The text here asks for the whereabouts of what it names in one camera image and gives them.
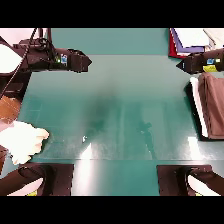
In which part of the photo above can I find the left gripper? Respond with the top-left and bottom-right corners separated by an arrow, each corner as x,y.
67,49 -> 93,74

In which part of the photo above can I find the cream T-shirt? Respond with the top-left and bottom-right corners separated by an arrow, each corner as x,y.
0,120 -> 51,166

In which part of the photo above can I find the blue garment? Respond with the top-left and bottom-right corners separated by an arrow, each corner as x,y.
171,28 -> 206,55

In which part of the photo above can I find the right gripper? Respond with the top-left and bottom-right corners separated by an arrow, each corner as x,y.
175,53 -> 205,75

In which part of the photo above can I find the lavender garment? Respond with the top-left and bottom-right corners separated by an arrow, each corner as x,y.
174,28 -> 211,48

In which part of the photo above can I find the white garment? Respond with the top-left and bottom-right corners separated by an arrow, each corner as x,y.
189,76 -> 210,139

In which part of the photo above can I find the black cable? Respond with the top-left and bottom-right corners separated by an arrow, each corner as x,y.
0,28 -> 38,100

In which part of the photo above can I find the grey garment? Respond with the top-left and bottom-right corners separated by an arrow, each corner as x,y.
203,28 -> 224,51

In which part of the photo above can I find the black garment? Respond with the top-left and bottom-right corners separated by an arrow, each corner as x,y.
184,81 -> 224,142

